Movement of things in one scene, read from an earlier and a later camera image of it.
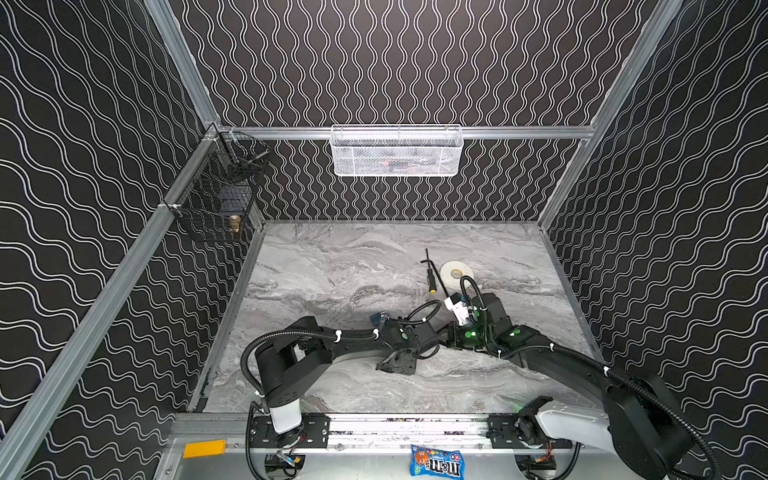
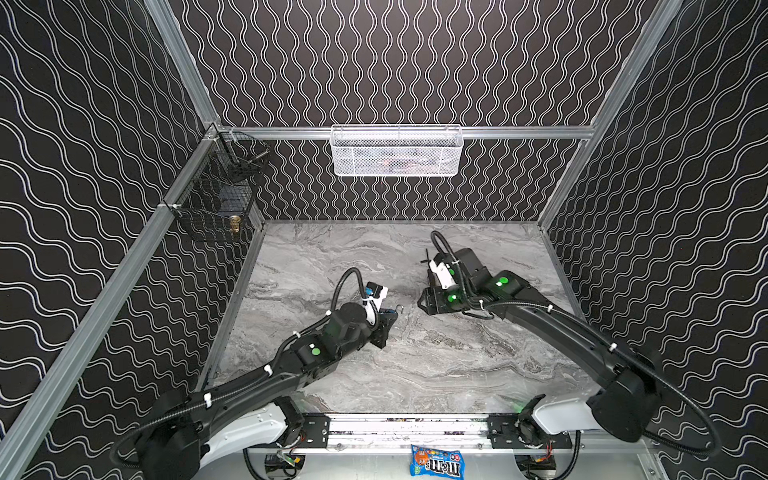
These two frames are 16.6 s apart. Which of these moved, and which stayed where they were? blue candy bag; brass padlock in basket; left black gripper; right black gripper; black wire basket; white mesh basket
Moved: left black gripper; right black gripper
Stayed: blue candy bag; white mesh basket; black wire basket; brass padlock in basket
